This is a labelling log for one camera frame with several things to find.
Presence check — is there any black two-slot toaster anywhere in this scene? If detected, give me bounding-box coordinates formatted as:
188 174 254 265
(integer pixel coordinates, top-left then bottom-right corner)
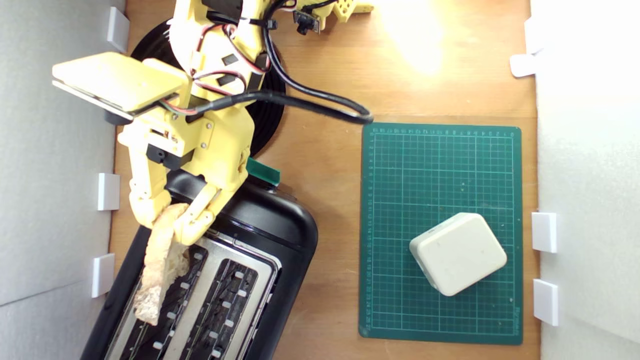
80 167 319 360

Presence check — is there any black plate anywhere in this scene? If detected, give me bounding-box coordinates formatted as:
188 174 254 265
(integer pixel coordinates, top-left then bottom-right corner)
131 20 287 158

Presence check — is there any green cutting mat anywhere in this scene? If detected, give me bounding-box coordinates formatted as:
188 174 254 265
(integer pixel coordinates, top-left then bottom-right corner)
358 122 524 346

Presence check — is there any yellow wrist camera mount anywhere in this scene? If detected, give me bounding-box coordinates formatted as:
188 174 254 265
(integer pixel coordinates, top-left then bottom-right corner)
51 51 191 126

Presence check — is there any white wall clip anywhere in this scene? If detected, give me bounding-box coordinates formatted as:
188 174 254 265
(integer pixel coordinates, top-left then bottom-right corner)
509 52 537 78
523 16 538 55
531 212 558 254
97 173 121 211
91 253 116 299
107 6 130 53
533 279 560 327

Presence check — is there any white block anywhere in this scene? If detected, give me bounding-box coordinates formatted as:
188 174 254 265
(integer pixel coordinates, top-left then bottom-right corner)
409 212 508 297

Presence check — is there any brown bread slice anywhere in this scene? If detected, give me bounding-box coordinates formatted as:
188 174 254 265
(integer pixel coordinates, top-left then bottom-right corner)
132 202 192 327

